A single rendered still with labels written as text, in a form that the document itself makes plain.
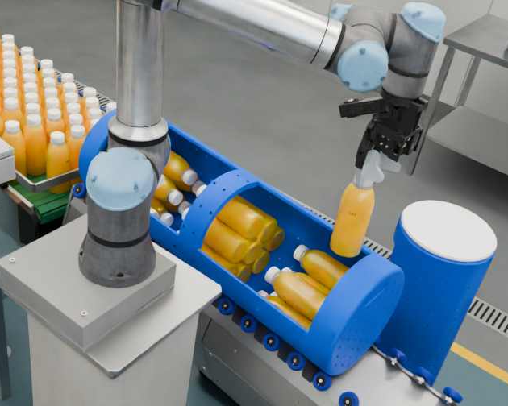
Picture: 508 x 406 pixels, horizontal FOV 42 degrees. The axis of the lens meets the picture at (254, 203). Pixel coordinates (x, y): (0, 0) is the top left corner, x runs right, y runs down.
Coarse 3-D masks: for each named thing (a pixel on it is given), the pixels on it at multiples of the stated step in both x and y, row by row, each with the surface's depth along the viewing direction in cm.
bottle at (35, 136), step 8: (24, 128) 198; (32, 128) 197; (40, 128) 198; (24, 136) 198; (32, 136) 197; (40, 136) 198; (32, 144) 199; (40, 144) 200; (32, 152) 200; (40, 152) 201; (32, 160) 202; (40, 160) 203; (32, 168) 204; (40, 168) 204
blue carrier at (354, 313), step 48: (96, 144) 175; (192, 144) 186; (240, 192) 158; (192, 240) 157; (288, 240) 174; (240, 288) 150; (336, 288) 138; (384, 288) 144; (288, 336) 146; (336, 336) 136
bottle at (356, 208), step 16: (352, 192) 133; (368, 192) 132; (352, 208) 133; (368, 208) 133; (336, 224) 138; (352, 224) 135; (368, 224) 137; (336, 240) 139; (352, 240) 137; (352, 256) 140
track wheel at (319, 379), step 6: (318, 372) 149; (324, 372) 148; (312, 378) 149; (318, 378) 148; (324, 378) 148; (330, 378) 147; (318, 384) 148; (324, 384) 147; (330, 384) 147; (318, 390) 148; (324, 390) 147
